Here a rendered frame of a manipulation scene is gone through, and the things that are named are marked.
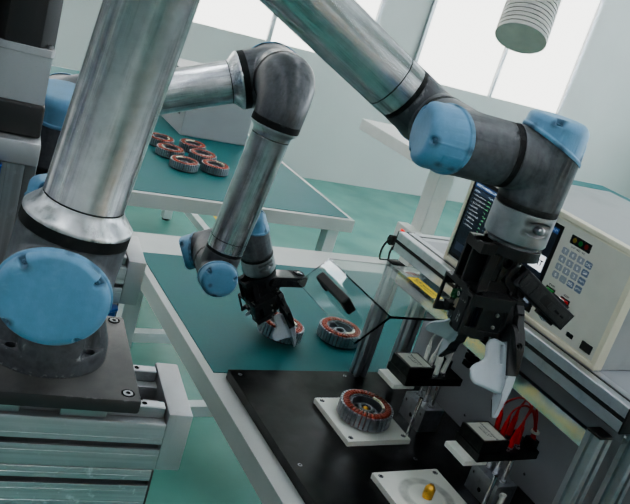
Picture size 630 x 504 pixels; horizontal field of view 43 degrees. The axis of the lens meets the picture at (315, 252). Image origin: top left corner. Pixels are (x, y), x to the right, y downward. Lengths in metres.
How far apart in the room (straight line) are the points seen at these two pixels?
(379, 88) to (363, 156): 5.89
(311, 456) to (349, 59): 0.81
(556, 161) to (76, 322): 0.54
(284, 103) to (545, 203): 0.68
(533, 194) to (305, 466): 0.75
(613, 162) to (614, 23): 1.45
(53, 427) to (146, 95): 0.48
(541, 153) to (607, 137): 7.64
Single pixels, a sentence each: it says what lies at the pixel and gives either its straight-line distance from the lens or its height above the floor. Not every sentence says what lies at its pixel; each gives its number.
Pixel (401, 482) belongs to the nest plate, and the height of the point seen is 0.78.
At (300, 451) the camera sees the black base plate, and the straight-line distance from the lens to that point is 1.52.
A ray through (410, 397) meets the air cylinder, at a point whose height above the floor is 0.82.
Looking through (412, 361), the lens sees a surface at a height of 0.92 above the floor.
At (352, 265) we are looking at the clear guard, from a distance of 1.60.
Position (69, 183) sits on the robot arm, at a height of 1.32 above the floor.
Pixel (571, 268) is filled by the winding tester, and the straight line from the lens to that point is 1.43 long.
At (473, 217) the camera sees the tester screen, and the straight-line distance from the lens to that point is 1.62.
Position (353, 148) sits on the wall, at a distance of 6.78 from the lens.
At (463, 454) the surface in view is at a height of 0.88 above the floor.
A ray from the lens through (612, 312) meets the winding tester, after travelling 1.37.
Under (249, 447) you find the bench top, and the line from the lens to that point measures 1.53.
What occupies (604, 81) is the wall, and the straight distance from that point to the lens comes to 8.28.
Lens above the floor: 1.58
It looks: 19 degrees down
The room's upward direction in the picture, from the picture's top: 17 degrees clockwise
